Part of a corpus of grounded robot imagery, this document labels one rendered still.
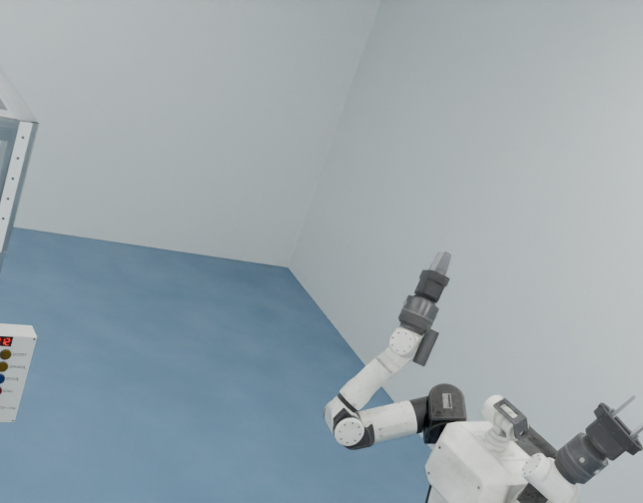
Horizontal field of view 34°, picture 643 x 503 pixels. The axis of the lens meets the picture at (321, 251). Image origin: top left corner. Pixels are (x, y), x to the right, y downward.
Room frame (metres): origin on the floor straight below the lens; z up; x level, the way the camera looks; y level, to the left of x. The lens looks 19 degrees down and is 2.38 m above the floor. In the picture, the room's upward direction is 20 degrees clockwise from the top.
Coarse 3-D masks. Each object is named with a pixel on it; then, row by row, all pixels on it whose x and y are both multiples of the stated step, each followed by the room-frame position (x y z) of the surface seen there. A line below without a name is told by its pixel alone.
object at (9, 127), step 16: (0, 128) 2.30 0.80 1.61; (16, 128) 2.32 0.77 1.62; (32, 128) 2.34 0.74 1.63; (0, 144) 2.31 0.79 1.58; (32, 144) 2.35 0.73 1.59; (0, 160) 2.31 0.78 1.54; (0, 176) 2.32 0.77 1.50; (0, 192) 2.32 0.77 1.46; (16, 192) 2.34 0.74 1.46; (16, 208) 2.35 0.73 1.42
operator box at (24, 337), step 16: (16, 336) 2.34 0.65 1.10; (32, 336) 2.36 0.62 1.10; (16, 352) 2.34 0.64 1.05; (32, 352) 2.37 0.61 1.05; (16, 368) 2.35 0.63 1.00; (0, 384) 2.33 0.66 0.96; (16, 384) 2.35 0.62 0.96; (0, 400) 2.34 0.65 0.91; (16, 400) 2.36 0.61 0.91; (0, 416) 2.34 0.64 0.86
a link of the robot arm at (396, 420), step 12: (324, 408) 2.48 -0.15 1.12; (372, 408) 2.49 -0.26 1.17; (384, 408) 2.48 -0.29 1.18; (396, 408) 2.48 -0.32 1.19; (408, 408) 2.48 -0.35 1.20; (324, 420) 2.47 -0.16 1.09; (348, 420) 2.38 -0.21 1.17; (360, 420) 2.44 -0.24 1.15; (372, 420) 2.44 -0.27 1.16; (384, 420) 2.45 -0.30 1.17; (396, 420) 2.45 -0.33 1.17; (408, 420) 2.46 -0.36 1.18; (336, 432) 2.37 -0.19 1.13; (348, 432) 2.38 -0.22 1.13; (360, 432) 2.39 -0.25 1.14; (372, 432) 2.42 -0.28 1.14; (384, 432) 2.44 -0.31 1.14; (396, 432) 2.45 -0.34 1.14; (408, 432) 2.46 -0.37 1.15; (348, 444) 2.38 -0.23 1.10; (360, 444) 2.40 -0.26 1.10; (372, 444) 2.43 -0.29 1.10
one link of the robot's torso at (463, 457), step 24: (456, 432) 2.38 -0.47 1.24; (480, 432) 2.40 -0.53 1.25; (528, 432) 2.50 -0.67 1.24; (432, 456) 2.37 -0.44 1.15; (456, 456) 2.31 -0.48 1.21; (480, 456) 2.30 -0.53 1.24; (504, 456) 2.32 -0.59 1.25; (528, 456) 2.36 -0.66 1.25; (552, 456) 2.42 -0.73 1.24; (432, 480) 2.35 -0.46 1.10; (456, 480) 2.29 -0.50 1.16; (480, 480) 2.24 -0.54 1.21; (504, 480) 2.23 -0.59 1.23
